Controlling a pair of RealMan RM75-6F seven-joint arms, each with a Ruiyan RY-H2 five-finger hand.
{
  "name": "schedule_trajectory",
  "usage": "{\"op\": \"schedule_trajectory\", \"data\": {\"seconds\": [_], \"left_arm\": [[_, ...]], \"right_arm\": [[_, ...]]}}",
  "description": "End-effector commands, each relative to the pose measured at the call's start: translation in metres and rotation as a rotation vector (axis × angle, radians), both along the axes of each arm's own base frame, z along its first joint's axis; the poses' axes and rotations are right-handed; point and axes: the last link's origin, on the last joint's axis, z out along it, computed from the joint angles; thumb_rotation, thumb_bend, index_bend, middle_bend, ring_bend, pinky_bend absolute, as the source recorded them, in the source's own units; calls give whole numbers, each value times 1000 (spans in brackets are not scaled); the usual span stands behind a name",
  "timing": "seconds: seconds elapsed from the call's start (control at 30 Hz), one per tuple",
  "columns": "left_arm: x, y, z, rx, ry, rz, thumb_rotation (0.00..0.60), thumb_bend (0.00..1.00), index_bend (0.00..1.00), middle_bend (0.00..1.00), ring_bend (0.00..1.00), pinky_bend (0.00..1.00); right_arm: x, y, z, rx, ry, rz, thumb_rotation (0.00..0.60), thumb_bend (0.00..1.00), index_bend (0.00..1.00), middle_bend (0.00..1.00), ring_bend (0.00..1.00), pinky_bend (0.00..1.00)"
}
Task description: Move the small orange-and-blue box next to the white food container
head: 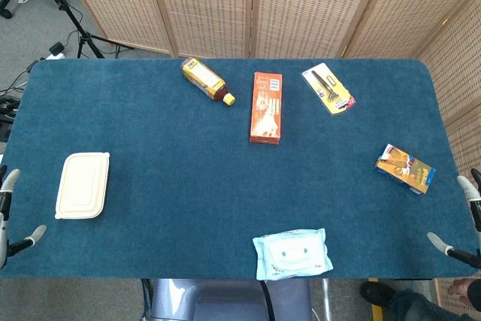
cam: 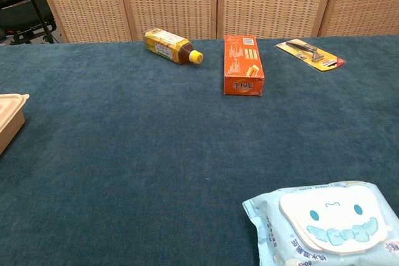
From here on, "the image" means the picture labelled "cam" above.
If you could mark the razor in yellow blister pack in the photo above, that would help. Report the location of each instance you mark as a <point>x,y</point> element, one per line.
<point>311,55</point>

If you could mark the beige lidded food container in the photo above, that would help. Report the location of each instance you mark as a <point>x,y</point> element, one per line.
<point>9,116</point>

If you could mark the black tripod stand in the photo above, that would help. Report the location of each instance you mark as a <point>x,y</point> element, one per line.
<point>35,2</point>

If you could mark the teal table cloth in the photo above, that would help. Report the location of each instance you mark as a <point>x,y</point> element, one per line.
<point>156,154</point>

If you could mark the black office chair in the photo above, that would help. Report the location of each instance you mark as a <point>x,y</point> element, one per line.
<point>15,17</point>

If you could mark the light blue wet wipes pack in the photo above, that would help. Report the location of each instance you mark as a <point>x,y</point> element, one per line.
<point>327,225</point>

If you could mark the long orange carton box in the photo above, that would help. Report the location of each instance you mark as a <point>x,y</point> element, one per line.
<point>243,60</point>

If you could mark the tea bottle with yellow cap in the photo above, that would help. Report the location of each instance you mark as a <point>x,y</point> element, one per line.
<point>165,45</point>

